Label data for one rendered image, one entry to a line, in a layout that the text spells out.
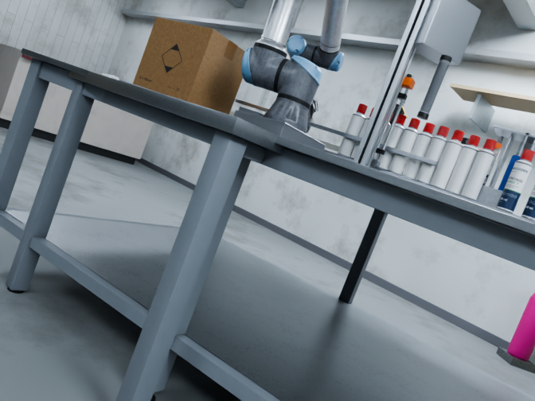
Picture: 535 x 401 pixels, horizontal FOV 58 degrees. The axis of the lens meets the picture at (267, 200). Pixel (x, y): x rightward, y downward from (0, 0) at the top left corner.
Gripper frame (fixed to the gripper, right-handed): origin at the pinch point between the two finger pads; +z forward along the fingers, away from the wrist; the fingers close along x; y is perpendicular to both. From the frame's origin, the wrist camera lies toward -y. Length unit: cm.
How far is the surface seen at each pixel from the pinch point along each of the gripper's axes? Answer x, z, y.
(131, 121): 411, -199, 323
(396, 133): -35.3, 10.9, -2.2
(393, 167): -32.7, 22.9, -2.6
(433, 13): -55, -20, -18
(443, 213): -56, 49, -60
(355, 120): -21.2, 2.7, -2.6
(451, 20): -60, -19, -12
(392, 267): 60, 48, 318
